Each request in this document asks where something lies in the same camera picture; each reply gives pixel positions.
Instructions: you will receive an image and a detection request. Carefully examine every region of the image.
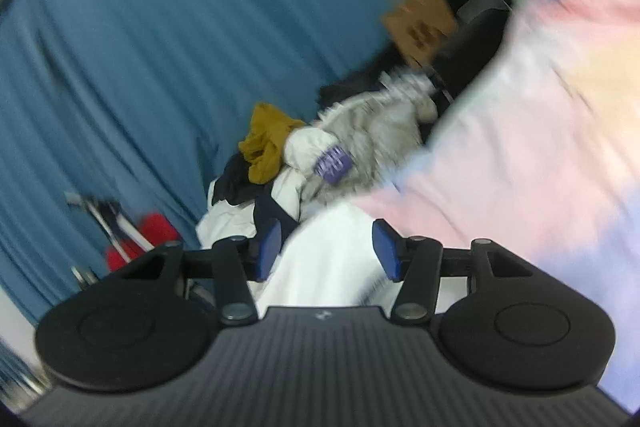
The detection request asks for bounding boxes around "black armchair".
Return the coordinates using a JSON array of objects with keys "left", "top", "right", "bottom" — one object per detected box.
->
[{"left": 425, "top": 0, "right": 517, "bottom": 130}]

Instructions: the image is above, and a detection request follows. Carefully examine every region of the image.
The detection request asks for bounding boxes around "brown paper bag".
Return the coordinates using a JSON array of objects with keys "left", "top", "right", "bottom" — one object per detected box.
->
[{"left": 381, "top": 0, "right": 459, "bottom": 68}]

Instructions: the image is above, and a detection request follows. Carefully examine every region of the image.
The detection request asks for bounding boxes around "white crumpled garment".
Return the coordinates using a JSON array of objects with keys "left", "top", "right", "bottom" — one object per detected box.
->
[{"left": 195, "top": 169, "right": 306, "bottom": 253}]

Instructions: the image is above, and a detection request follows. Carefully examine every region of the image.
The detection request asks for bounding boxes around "mustard yellow cloth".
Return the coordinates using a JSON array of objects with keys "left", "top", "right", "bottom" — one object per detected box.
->
[{"left": 238, "top": 103, "right": 306, "bottom": 185}]

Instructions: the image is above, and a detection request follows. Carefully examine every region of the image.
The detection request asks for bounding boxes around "grey garment with purple label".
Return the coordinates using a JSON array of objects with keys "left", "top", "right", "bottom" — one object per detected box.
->
[{"left": 284, "top": 72, "right": 437, "bottom": 204}]

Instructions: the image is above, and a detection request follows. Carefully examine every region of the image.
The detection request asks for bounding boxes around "black cloth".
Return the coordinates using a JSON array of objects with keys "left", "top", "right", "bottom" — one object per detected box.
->
[{"left": 210, "top": 154, "right": 301, "bottom": 233}]

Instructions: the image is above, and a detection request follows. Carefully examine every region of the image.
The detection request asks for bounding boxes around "pastel pink blanket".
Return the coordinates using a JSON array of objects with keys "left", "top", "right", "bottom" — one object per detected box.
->
[{"left": 350, "top": 0, "right": 640, "bottom": 413}]

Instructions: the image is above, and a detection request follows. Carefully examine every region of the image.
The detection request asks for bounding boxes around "blue curtain panel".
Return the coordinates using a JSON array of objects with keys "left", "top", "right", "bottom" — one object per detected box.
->
[{"left": 0, "top": 0, "right": 426, "bottom": 328}]

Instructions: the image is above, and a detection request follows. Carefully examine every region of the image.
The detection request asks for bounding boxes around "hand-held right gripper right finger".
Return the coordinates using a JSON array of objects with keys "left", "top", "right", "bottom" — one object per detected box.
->
[{"left": 372, "top": 219, "right": 534, "bottom": 324}]

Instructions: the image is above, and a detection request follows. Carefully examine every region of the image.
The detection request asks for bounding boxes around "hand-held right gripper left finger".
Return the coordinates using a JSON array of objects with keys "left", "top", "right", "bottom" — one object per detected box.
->
[{"left": 112, "top": 217, "right": 284, "bottom": 326}]

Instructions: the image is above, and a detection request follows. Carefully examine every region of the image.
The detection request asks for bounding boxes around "white fleece garment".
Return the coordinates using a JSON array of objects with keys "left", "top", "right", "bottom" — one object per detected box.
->
[{"left": 247, "top": 199, "right": 401, "bottom": 309}]

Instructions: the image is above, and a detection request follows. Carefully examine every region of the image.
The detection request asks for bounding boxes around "dark cloth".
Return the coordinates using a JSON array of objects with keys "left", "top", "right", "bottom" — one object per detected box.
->
[{"left": 317, "top": 69, "right": 383, "bottom": 110}]

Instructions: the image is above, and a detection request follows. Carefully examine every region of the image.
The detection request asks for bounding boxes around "red cloth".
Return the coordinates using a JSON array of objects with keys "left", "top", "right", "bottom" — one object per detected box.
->
[{"left": 105, "top": 213, "right": 184, "bottom": 273}]

